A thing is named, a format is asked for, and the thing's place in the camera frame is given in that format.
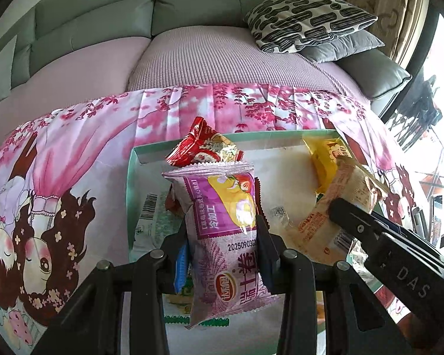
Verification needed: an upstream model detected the orange beige bread snack bag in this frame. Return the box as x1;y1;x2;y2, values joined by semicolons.
287;156;389;265

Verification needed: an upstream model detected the green white snack packet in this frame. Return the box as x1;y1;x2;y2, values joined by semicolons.
129;191;182;262

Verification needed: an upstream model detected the pink swiss roll snack bag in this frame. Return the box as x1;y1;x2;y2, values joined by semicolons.
163;161;276;327

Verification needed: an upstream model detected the clear bag round bun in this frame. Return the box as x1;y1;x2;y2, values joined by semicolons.
268;206;293;229

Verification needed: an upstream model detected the yellow snack packet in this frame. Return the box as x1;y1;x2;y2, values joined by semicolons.
303;136;353;195

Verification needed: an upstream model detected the green rimmed cardboard box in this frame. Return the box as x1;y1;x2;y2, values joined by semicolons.
126;129;393;355

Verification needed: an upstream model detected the pink cartoon print blanket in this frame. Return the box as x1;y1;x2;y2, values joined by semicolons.
0;83;424;354

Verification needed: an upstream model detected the red patterned snack packet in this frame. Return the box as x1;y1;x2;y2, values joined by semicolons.
166;116;244;167

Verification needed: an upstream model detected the grey cushion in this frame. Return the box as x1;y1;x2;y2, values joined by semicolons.
300;30;385;63

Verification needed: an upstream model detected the black white patterned cushion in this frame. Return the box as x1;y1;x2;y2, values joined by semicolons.
244;0;378;54

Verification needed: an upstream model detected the grey sofa with pink cover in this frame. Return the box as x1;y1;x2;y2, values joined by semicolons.
0;0;410;146

